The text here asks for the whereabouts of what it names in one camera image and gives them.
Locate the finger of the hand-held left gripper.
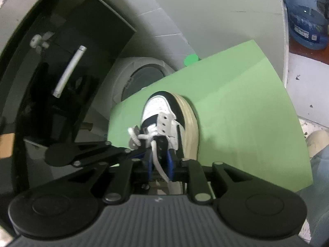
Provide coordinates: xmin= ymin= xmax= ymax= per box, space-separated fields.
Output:
xmin=73 ymin=140 xmax=146 ymax=169

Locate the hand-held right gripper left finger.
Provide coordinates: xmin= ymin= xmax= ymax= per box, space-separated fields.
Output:
xmin=64 ymin=151 xmax=155 ymax=204

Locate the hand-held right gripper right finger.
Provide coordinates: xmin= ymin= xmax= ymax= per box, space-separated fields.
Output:
xmin=167 ymin=150 xmax=255 ymax=204

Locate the white shoelace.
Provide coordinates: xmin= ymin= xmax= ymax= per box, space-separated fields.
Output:
xmin=128 ymin=126 xmax=173 ymax=183

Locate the white and black sneaker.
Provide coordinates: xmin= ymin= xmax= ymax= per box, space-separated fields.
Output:
xmin=140 ymin=91 xmax=201 ymax=193

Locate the green foam board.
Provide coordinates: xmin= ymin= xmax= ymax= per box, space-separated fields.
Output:
xmin=108 ymin=39 xmax=313 ymax=193

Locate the white round fan housing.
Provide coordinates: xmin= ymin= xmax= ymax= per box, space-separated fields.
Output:
xmin=109 ymin=56 xmax=178 ymax=111

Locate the green round cap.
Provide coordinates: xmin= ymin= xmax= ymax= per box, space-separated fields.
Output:
xmin=183 ymin=54 xmax=199 ymax=66

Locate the white plastic valve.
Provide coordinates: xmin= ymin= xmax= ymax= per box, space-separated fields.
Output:
xmin=29 ymin=31 xmax=55 ymax=49

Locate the black cabinet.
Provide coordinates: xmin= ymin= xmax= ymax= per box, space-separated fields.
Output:
xmin=0 ymin=0 xmax=137 ymax=191

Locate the beige slipper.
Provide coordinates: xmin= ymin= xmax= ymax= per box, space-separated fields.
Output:
xmin=304 ymin=129 xmax=329 ymax=158

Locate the white board panel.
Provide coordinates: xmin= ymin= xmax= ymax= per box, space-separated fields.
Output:
xmin=164 ymin=0 xmax=291 ymax=88

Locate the blue water jug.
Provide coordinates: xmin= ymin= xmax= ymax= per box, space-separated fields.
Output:
xmin=280 ymin=0 xmax=329 ymax=50

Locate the white cabinet handle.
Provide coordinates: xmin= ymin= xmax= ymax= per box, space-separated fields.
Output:
xmin=52 ymin=45 xmax=87 ymax=98

